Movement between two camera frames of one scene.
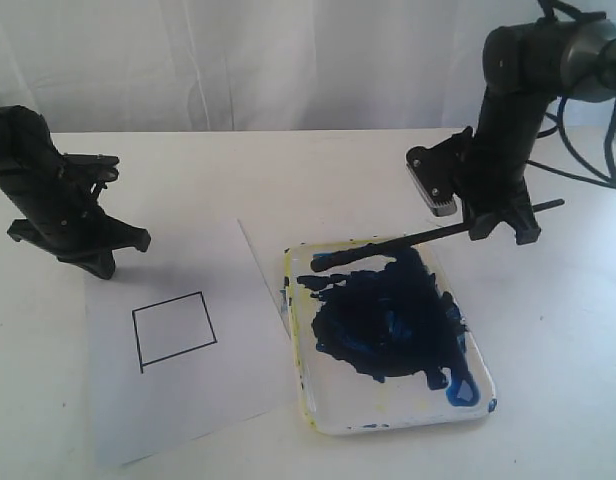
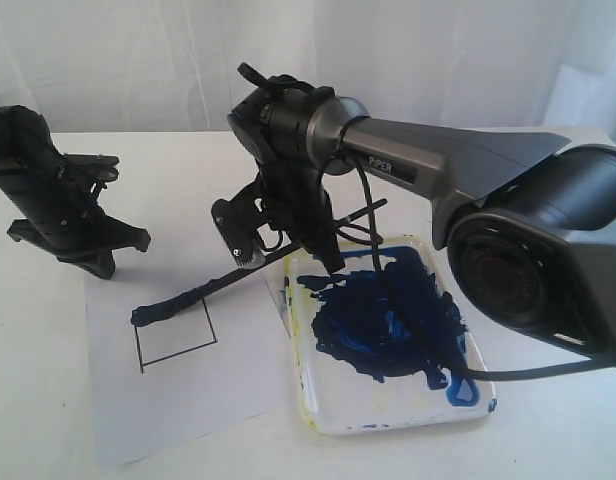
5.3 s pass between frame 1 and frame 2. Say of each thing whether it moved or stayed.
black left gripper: stayed
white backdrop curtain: stayed
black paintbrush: moved
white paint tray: stayed
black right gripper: moved
